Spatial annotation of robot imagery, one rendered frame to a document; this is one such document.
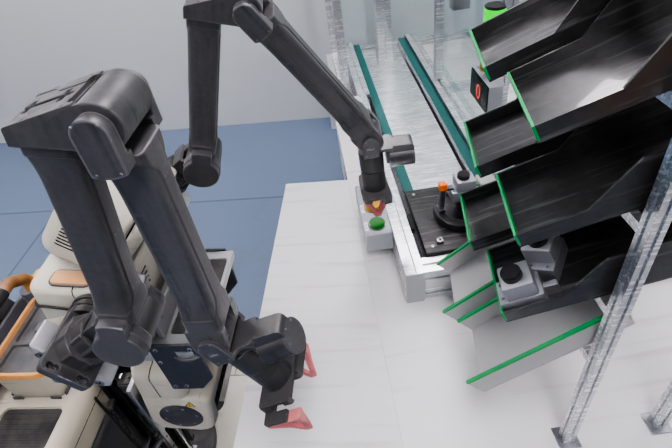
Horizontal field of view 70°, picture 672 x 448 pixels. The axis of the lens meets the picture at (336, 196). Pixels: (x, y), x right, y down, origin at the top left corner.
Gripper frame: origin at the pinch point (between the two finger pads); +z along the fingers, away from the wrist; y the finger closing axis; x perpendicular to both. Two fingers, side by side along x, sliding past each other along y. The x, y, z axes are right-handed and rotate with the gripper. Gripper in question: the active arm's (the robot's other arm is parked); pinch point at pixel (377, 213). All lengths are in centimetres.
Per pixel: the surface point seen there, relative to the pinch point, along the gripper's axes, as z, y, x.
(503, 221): -21.0, -31.4, -18.7
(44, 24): 6, 253, 184
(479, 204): -19.7, -24.6, -16.9
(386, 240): 6.7, -3.5, -1.0
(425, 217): 3.3, -1.2, -11.8
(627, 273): -31, -54, -25
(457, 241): 3.5, -11.2, -17.1
